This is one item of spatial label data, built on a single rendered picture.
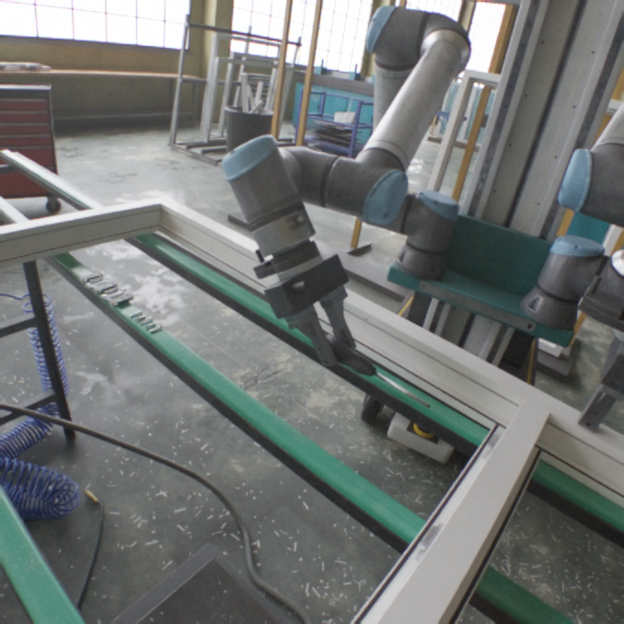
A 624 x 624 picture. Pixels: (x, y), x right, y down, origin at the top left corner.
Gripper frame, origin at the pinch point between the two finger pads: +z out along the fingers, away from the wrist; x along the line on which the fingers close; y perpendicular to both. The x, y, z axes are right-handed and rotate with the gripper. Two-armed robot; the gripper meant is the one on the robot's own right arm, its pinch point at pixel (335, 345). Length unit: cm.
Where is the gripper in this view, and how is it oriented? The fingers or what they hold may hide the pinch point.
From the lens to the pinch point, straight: 68.3
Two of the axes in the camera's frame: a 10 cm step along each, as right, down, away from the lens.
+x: 6.6, -4.3, 6.2
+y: 6.3, -1.3, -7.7
